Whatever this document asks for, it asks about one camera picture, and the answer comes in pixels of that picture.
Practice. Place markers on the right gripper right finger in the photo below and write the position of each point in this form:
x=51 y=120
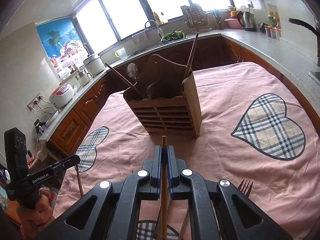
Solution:
x=218 y=210

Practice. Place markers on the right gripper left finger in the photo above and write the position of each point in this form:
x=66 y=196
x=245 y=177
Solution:
x=109 y=210

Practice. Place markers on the brown chopstick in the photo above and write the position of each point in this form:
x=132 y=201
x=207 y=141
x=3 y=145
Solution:
x=79 y=180

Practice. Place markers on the dark wooden chopstick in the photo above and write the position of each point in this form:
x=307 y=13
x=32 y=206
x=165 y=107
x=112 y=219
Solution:
x=126 y=81

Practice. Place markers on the left hand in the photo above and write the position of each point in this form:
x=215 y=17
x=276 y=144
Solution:
x=35 y=220

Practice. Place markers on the steel fork right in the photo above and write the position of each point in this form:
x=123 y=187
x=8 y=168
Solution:
x=246 y=187

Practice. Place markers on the pink heart-patterned tablecloth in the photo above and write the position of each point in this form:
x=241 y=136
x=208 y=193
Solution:
x=252 y=128

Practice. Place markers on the white red rice cooker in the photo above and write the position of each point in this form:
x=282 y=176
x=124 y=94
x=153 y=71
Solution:
x=61 y=96

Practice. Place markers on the wooden utensil holder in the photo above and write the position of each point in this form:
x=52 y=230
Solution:
x=171 y=105

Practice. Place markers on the small white blender appliance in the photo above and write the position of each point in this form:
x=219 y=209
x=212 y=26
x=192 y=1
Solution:
x=83 y=77

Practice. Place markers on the white tall cooker pot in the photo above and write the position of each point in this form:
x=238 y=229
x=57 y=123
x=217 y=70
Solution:
x=94 y=64

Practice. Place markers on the steel spoon in holder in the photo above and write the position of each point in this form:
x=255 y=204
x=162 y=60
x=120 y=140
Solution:
x=132 y=71

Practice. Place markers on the beach fruit poster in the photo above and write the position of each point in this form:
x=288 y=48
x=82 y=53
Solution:
x=63 y=46

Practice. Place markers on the lower wooden counter cabinets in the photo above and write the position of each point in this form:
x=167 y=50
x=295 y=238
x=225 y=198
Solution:
x=216 y=48

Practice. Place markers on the chrome sink faucet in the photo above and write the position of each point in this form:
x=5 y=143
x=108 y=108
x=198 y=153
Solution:
x=153 y=25

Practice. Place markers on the green leafy vegetables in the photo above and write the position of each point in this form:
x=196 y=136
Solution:
x=173 y=35

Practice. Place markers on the condiment bottles group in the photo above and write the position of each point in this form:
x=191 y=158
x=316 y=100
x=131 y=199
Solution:
x=273 y=28

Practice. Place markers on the steel electric kettle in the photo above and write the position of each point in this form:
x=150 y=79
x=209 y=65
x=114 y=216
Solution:
x=246 y=20

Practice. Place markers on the pink basin with orange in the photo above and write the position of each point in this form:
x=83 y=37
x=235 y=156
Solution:
x=232 y=21

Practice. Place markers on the wall power outlet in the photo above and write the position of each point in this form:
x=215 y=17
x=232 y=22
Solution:
x=35 y=101

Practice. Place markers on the wire dish rack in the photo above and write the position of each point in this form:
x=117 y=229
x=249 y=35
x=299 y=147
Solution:
x=195 y=18

